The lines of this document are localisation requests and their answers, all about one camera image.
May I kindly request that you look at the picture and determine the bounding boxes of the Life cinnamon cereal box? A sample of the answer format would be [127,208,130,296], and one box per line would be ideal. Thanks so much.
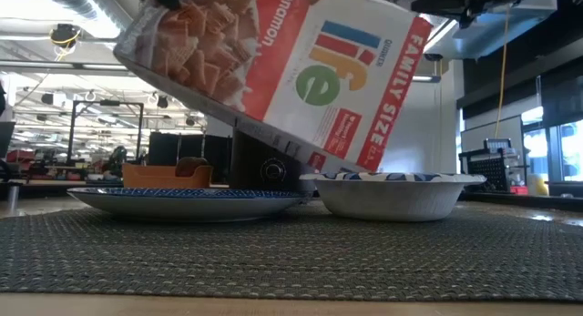
[112,0,434,174]

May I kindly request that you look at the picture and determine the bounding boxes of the black two-slot toaster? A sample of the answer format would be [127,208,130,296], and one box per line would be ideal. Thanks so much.
[229,127,320,193]

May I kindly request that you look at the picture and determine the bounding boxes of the long ceiling light bar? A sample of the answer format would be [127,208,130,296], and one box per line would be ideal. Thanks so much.
[0,60,138,78]

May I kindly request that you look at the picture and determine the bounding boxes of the black partition panels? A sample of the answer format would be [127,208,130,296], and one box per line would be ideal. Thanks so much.
[148,131,233,185]

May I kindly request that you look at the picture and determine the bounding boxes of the orange plastic tray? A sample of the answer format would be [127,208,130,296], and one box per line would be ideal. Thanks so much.
[121,163,214,189]

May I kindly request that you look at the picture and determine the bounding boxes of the blue patterned ceramic plate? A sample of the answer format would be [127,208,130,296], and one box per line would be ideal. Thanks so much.
[66,186,311,224]

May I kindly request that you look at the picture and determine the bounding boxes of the grey woven placemat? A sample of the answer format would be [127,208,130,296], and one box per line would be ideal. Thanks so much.
[0,199,583,303]

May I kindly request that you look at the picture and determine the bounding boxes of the blue patterned paper bowl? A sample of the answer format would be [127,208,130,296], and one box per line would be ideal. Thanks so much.
[299,171,487,223]

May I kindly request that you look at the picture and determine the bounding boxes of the black perforated rack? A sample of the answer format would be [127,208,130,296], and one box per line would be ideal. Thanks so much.
[458,138,529,193]

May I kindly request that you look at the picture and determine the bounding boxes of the yellow jug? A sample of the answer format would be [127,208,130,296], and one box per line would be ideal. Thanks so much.
[527,173,550,197]

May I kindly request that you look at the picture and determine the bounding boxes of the black ceiling camera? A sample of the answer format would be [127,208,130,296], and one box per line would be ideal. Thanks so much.
[48,23,82,48]

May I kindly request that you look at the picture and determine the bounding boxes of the black metal stand frame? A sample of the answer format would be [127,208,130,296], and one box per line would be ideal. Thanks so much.
[66,99,146,167]

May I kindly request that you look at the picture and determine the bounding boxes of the grey metal post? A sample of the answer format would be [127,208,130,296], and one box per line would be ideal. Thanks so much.
[6,183,22,217]

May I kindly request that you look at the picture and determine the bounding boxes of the yellow hanging cable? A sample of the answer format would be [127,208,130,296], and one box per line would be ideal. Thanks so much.
[494,5,512,126]

